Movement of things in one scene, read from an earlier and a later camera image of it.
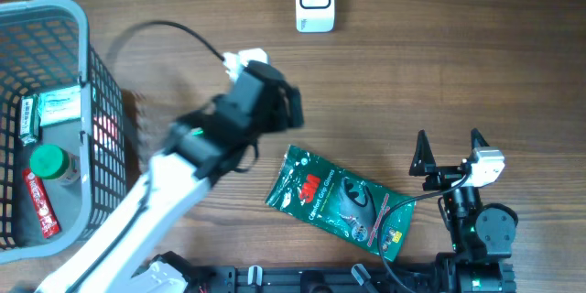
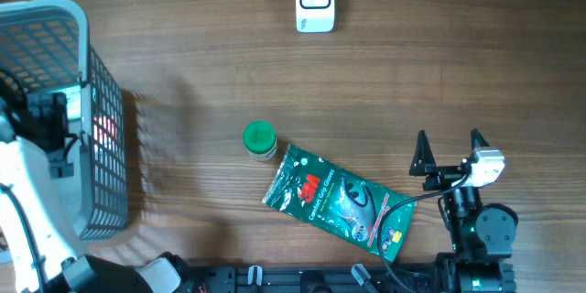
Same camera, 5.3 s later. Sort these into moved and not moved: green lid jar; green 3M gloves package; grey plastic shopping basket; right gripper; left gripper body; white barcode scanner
Moved: green lid jar; left gripper body
Not moved: white barcode scanner; grey plastic shopping basket; right gripper; green 3M gloves package
